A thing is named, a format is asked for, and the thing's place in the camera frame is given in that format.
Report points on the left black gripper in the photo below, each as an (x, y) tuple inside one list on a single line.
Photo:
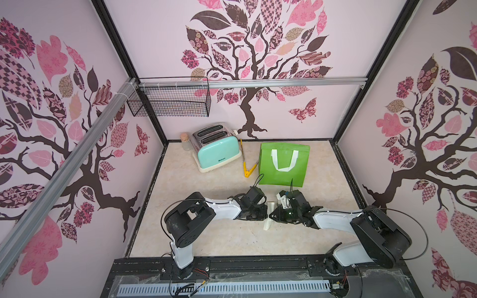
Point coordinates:
[(263, 216)]

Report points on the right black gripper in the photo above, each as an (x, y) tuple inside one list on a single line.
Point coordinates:
[(281, 210)]

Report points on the green tote bag white handles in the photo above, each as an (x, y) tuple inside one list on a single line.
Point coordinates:
[(283, 164)]

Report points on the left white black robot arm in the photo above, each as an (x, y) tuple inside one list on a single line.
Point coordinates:
[(189, 218)]

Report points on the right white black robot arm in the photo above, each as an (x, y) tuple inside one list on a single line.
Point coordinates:
[(380, 240)]

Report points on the yellow steel kitchen tongs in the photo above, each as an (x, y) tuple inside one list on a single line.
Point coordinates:
[(247, 171)]

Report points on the mint green chrome toaster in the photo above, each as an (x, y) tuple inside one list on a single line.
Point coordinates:
[(215, 146)]

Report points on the small glass jar cork lid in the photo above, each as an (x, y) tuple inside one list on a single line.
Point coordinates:
[(185, 141)]

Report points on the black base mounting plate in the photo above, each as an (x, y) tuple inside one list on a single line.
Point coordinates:
[(358, 281)]

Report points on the white slotted cable duct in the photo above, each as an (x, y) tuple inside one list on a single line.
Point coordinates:
[(221, 289)]

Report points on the black wire basket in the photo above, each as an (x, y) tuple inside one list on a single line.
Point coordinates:
[(177, 96)]

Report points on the aluminium frame rail back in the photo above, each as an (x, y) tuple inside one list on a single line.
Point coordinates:
[(253, 83)]

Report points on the aluminium frame rail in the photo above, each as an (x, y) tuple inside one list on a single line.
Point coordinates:
[(29, 223), (253, 83)]

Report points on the aluminium frame rail left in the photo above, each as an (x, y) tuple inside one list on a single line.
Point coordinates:
[(29, 223)]

